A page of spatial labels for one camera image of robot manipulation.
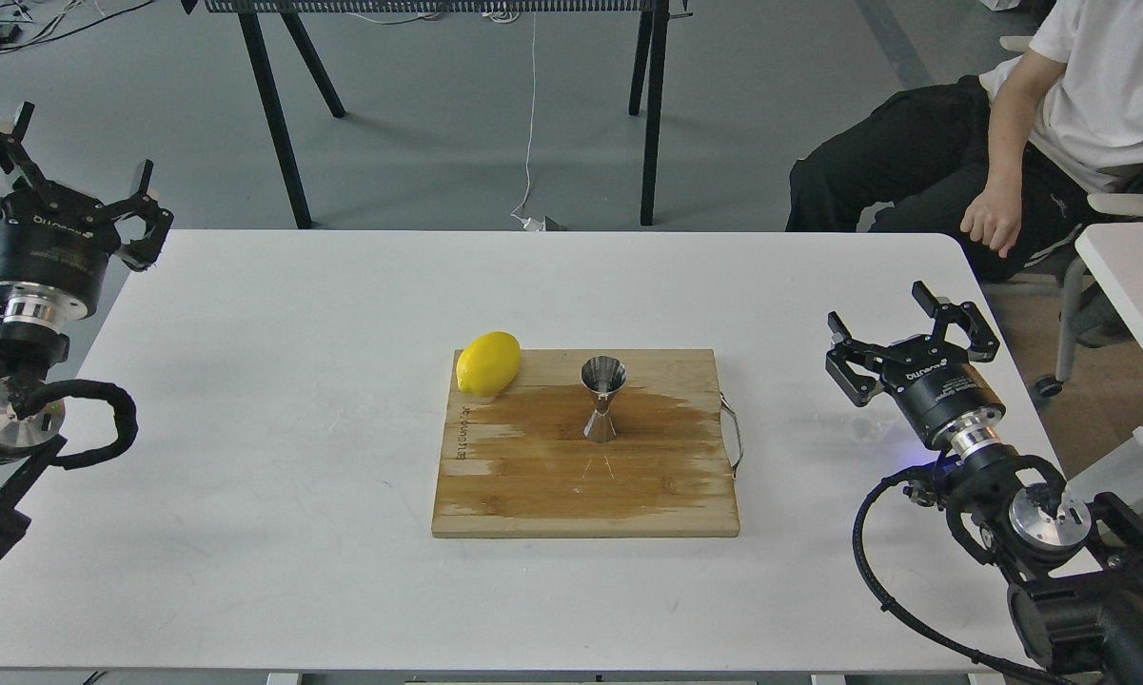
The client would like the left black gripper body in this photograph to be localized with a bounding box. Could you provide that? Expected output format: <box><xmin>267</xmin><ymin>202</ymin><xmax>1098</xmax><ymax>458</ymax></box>
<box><xmin>0</xmin><ymin>207</ymin><xmax>122</xmax><ymax>321</ymax></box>

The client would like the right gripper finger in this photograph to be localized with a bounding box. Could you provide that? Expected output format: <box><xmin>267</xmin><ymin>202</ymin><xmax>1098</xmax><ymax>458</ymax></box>
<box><xmin>909</xmin><ymin>281</ymin><xmax>1000</xmax><ymax>367</ymax></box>
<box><xmin>826</xmin><ymin>311</ymin><xmax>905</xmax><ymax>407</ymax></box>

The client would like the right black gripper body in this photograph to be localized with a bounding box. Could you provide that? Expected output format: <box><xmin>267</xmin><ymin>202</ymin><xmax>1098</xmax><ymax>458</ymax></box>
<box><xmin>884</xmin><ymin>359</ymin><xmax>1005</xmax><ymax>451</ymax></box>

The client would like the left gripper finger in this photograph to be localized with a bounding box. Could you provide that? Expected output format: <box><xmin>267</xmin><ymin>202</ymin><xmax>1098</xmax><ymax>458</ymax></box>
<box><xmin>0</xmin><ymin>103</ymin><xmax>58</xmax><ymax>213</ymax></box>
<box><xmin>99</xmin><ymin>159</ymin><xmax>174</xmax><ymax>273</ymax></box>

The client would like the steel double jigger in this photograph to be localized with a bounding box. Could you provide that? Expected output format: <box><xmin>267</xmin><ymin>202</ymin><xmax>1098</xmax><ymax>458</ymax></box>
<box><xmin>581</xmin><ymin>355</ymin><xmax>628</xmax><ymax>443</ymax></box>

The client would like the clear glass measuring cup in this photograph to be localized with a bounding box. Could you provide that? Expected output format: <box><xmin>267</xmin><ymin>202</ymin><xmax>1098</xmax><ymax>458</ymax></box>
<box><xmin>842</xmin><ymin>413</ymin><xmax>903</xmax><ymax>446</ymax></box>

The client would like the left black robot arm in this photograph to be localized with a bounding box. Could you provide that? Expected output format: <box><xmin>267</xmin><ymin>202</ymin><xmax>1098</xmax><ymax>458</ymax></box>
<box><xmin>0</xmin><ymin>103</ymin><xmax>171</xmax><ymax>561</ymax></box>

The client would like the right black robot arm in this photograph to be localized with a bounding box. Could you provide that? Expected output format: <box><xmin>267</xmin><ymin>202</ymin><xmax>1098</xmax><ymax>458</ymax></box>
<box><xmin>826</xmin><ymin>282</ymin><xmax>1143</xmax><ymax>684</ymax></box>

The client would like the person's bare hand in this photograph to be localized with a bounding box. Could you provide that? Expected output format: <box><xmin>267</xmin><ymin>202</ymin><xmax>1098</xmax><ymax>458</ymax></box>
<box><xmin>959</xmin><ymin>180</ymin><xmax>1023</xmax><ymax>258</ymax></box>

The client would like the seated person white shirt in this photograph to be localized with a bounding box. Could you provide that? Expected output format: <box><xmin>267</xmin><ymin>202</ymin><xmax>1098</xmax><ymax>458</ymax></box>
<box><xmin>788</xmin><ymin>1</ymin><xmax>1143</xmax><ymax>282</ymax></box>

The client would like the beige chair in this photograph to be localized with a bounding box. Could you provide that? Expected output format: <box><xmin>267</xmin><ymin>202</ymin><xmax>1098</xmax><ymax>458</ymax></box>
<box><xmin>996</xmin><ymin>33</ymin><xmax>1143</xmax><ymax>396</ymax></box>

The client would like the wooden cutting board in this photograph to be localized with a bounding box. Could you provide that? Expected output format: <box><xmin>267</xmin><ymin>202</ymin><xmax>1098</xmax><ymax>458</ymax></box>
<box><xmin>430</xmin><ymin>348</ymin><xmax>740</xmax><ymax>537</ymax></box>

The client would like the yellow lemon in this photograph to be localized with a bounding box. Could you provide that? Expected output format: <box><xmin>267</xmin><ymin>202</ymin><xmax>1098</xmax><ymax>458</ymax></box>
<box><xmin>455</xmin><ymin>330</ymin><xmax>522</xmax><ymax>399</ymax></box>

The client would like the cable bundle on floor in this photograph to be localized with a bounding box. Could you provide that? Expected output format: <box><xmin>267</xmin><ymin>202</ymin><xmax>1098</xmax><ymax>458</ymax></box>
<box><xmin>0</xmin><ymin>0</ymin><xmax>158</xmax><ymax>69</ymax></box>

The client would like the white hanging cable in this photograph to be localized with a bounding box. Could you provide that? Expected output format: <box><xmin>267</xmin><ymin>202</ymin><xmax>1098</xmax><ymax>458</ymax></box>
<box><xmin>509</xmin><ymin>11</ymin><xmax>545</xmax><ymax>231</ymax></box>

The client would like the black metal frame table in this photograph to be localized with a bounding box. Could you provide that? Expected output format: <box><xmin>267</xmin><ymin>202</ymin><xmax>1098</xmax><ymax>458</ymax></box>
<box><xmin>181</xmin><ymin>1</ymin><xmax>690</xmax><ymax>229</ymax></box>

